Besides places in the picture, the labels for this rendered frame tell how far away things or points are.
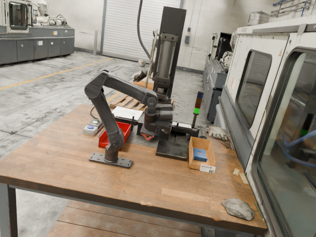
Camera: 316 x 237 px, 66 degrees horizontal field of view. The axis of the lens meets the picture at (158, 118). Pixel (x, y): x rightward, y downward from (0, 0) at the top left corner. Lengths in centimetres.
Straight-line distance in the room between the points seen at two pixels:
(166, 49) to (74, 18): 1061
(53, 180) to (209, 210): 63
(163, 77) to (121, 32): 968
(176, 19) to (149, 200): 96
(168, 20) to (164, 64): 24
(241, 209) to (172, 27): 99
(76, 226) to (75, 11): 1062
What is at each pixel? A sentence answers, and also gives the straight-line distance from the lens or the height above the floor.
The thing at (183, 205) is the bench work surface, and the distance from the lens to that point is 103.
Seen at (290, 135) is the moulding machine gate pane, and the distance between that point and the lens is 110.
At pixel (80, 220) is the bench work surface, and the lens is 191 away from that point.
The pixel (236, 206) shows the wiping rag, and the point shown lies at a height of 92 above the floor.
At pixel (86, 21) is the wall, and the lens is 1164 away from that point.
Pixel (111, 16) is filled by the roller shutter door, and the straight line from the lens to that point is 1118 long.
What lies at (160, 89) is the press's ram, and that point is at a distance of 144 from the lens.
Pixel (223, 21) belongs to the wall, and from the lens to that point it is 1065.
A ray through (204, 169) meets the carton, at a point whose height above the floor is 91.
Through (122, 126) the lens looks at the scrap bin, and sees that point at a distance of 152.
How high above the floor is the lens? 153
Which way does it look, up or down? 20 degrees down
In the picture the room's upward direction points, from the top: 10 degrees clockwise
